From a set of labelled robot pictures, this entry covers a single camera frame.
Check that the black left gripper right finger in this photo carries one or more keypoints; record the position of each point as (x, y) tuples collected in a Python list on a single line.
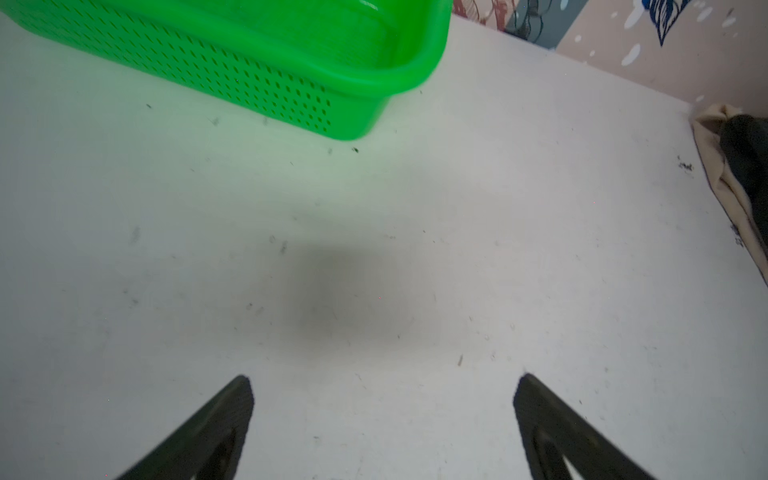
[(555, 436)]

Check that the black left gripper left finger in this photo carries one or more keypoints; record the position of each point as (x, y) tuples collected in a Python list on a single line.
[(208, 445)]

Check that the beige drawstring shorts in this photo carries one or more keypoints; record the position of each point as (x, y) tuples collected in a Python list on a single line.
[(706, 127)]

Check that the black shorts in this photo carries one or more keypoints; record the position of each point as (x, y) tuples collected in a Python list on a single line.
[(743, 140)]

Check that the green plastic perforated basket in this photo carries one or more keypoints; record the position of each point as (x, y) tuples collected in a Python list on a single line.
[(329, 67)]

